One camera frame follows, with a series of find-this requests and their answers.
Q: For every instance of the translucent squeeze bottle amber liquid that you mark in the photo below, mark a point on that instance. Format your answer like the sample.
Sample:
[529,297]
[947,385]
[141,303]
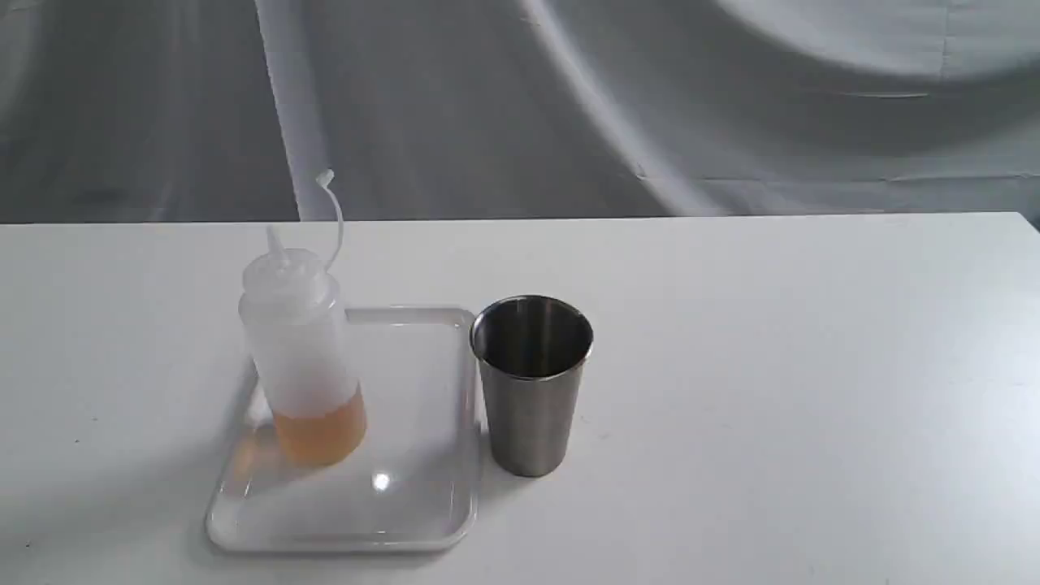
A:
[298,333]

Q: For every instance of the stainless steel cup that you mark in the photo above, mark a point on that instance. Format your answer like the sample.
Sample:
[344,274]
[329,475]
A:
[530,350]

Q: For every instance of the clear plastic tray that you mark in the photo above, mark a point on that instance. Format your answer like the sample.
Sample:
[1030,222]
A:
[413,485]

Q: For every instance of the grey fabric backdrop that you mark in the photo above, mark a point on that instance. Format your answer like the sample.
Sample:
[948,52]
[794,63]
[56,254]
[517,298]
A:
[192,111]

